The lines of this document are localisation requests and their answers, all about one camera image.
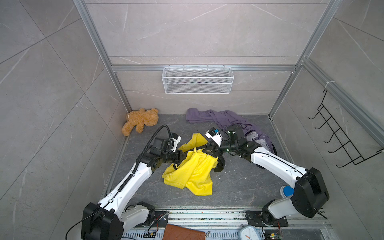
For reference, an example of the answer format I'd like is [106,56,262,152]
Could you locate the brown teddy bear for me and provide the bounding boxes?
[121,108,159,137]

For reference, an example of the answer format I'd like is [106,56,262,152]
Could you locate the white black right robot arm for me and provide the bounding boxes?
[201,125,330,226]

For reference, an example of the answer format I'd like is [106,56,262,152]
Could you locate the black wire hook rack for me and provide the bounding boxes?
[308,90,384,168]

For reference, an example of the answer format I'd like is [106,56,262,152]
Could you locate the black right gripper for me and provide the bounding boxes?
[203,139,239,158]

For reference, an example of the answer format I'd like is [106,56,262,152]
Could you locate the purple jacket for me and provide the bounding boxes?
[186,108,277,154]

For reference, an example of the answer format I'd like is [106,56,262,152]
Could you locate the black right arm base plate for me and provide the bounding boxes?
[245,211,289,227]

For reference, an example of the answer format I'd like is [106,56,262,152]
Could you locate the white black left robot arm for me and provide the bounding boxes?
[80,125,186,240]

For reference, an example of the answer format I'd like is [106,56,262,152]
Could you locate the yellow trousers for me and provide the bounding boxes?
[162,133,218,196]

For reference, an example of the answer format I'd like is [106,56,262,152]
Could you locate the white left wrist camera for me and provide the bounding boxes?
[169,133,181,152]

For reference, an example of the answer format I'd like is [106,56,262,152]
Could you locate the brown leather wallet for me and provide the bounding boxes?
[163,224,206,240]

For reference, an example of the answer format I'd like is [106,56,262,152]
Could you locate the white wire mesh basket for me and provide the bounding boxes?
[162,67,234,94]

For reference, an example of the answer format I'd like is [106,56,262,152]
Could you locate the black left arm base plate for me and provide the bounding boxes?
[140,211,170,228]

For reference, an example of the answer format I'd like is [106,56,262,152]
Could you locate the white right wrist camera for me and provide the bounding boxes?
[205,128,223,147]

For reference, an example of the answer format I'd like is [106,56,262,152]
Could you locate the white clock at bottom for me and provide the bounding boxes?
[238,226,262,240]

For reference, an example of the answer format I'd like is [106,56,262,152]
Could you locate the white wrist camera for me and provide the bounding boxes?
[169,133,181,152]
[205,128,223,147]

